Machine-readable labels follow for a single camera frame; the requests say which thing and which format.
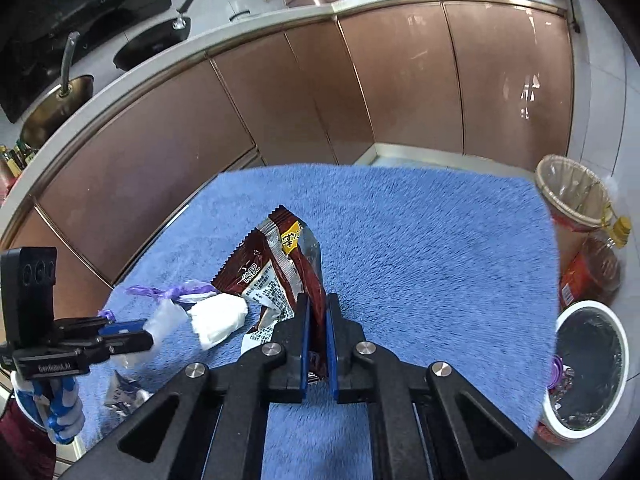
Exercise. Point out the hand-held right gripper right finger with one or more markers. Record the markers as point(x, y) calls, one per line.
point(332, 355)

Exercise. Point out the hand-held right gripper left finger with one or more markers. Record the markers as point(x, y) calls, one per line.
point(303, 350)

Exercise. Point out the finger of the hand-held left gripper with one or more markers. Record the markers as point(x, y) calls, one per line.
point(122, 326)
point(127, 345)

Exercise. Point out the clear white plastic wrapper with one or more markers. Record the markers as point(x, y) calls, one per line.
point(165, 322)

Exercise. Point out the dark red snack packet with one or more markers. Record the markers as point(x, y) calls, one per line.
point(280, 270)

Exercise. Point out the blue white-rimmed waste bin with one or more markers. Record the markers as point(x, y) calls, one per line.
point(595, 355)

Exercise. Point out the person's left forearm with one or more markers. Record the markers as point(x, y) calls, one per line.
point(20, 440)

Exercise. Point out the person's left hand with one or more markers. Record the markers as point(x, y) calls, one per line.
point(57, 410)

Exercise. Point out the purple plastic bag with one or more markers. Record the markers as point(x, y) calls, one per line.
point(165, 292)

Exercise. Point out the white crumpled tissue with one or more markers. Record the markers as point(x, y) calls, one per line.
point(220, 320)

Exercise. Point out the blue towel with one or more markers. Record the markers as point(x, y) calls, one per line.
point(425, 260)

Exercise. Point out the sauce bottle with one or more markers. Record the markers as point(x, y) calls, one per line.
point(25, 152)

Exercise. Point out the brass wok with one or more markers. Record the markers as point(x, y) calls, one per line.
point(55, 110)

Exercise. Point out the black frying pan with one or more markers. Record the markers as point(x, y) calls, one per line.
point(145, 50)

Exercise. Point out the cooking oil bottle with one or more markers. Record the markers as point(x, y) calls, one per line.
point(595, 265)

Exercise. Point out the black range hood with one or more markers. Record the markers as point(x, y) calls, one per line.
point(75, 20)

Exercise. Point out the beige waste bin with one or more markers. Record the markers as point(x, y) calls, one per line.
point(570, 195)

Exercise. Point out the copper base cabinets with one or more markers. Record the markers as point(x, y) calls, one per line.
point(400, 75)

